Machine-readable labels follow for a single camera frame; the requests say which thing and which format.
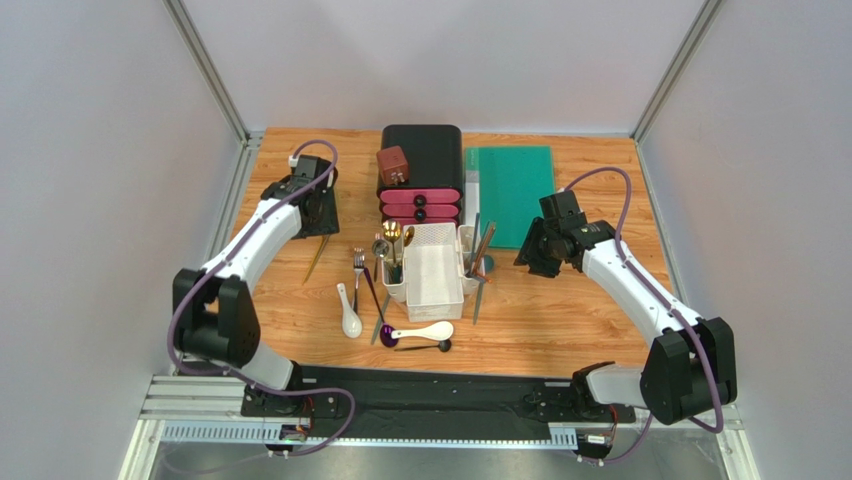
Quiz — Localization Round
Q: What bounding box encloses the brown relay block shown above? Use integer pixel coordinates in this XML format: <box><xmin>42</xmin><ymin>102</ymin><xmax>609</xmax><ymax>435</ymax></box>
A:
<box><xmin>376</xmin><ymin>146</ymin><xmax>410</xmax><ymax>186</ymax></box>

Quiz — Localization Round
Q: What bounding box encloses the silver spoon in caddy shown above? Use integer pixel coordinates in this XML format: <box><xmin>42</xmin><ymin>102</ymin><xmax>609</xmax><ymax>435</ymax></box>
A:
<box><xmin>375</xmin><ymin>238</ymin><xmax>391</xmax><ymax>265</ymax></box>

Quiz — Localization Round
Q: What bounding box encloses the teal cutting mat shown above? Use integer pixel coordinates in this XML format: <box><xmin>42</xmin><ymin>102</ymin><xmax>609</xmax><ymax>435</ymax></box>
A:
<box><xmin>464</xmin><ymin>145</ymin><xmax>555</xmax><ymax>250</ymax></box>

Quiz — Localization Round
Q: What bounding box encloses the gold spoon in caddy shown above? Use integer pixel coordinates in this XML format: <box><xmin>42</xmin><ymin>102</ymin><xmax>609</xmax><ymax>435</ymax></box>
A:
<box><xmin>403</xmin><ymin>225</ymin><xmax>416</xmax><ymax>248</ymax></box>

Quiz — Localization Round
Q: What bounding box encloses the teal plastic knife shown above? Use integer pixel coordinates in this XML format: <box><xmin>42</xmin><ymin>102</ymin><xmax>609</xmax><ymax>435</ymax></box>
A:
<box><xmin>370</xmin><ymin>294</ymin><xmax>391</xmax><ymax>345</ymax></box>

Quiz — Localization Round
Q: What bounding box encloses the black mounting rail base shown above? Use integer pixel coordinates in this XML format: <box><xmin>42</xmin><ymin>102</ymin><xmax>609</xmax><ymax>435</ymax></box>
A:
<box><xmin>240</xmin><ymin>365</ymin><xmax>636</xmax><ymax>441</ymax></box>

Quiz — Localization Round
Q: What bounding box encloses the small silver fork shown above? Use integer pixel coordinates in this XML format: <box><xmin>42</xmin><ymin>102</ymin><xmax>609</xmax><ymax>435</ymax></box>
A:
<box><xmin>371</xmin><ymin>233</ymin><xmax>382</xmax><ymax>281</ymax></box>

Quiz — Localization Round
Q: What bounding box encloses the black and pink drawer box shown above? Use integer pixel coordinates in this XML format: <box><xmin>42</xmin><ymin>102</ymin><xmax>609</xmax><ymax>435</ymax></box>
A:
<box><xmin>376</xmin><ymin>124</ymin><xmax>465</xmax><ymax>226</ymax></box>

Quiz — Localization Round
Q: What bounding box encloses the large silver fork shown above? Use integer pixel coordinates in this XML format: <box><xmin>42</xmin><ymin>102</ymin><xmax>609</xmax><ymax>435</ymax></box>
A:
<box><xmin>351</xmin><ymin>247</ymin><xmax>365</xmax><ymax>313</ymax></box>

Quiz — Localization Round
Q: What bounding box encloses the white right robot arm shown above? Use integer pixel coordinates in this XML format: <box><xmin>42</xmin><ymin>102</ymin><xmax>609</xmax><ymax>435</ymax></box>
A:
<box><xmin>515</xmin><ymin>190</ymin><xmax>738</xmax><ymax>425</ymax></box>

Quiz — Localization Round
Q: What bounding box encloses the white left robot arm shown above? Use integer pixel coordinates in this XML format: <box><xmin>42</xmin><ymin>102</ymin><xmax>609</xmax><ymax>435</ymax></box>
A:
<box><xmin>167</xmin><ymin>154</ymin><xmax>337</xmax><ymax>391</ymax></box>

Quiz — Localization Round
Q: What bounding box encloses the black small spoon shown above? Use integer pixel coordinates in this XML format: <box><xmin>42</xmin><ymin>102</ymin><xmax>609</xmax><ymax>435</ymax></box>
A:
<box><xmin>395</xmin><ymin>339</ymin><xmax>452</xmax><ymax>353</ymax></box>

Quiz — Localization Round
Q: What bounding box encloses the white ceramic spoon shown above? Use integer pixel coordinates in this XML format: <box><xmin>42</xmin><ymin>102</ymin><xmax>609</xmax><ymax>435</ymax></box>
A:
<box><xmin>336</xmin><ymin>283</ymin><xmax>363</xmax><ymax>339</ymax></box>
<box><xmin>387</xmin><ymin>321</ymin><xmax>455</xmax><ymax>341</ymax></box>

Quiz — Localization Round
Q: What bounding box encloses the purple metal spoon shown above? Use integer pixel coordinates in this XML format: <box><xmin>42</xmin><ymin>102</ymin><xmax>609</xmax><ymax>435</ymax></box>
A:
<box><xmin>364</xmin><ymin>269</ymin><xmax>398</xmax><ymax>348</ymax></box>

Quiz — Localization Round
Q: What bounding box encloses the white perforated utensil caddy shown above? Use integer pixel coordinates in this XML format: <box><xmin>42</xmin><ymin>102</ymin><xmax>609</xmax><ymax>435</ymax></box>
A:
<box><xmin>380</xmin><ymin>222</ymin><xmax>479</xmax><ymax>323</ymax></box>

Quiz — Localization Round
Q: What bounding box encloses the teal plastic spoon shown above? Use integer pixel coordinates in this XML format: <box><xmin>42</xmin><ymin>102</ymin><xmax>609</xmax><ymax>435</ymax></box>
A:
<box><xmin>471</xmin><ymin>255</ymin><xmax>496</xmax><ymax>327</ymax></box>

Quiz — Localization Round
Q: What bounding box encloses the gold handled knife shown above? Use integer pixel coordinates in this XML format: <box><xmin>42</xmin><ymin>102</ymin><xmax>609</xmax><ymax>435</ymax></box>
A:
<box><xmin>302</xmin><ymin>235</ymin><xmax>331</xmax><ymax>285</ymax></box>

